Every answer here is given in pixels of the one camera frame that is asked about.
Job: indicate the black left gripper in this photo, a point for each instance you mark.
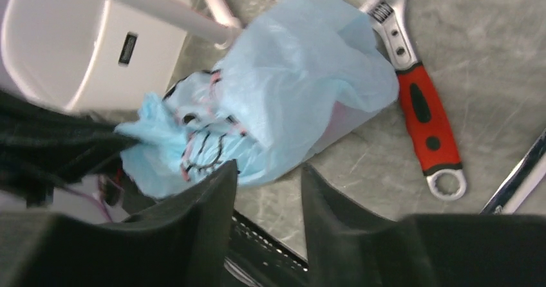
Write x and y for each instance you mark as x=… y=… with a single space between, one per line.
x=42 y=149

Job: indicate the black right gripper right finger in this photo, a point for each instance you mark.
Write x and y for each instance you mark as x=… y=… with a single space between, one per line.
x=348 y=245

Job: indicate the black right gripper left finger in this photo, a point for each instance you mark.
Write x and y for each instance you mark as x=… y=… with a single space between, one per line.
x=181 y=241

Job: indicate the light blue printed plastic bag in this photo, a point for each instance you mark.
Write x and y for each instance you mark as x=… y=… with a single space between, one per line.
x=300 y=76

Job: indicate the white plastic basket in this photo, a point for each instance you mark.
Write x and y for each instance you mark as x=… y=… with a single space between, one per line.
x=82 y=55

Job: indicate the silver combination wrench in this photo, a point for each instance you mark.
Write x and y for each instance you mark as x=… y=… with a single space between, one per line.
x=522 y=180

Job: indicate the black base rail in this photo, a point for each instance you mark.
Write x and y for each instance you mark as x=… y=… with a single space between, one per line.
x=256 y=258

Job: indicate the white PVC pipe frame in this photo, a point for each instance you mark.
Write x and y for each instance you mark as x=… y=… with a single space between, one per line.
x=176 y=13

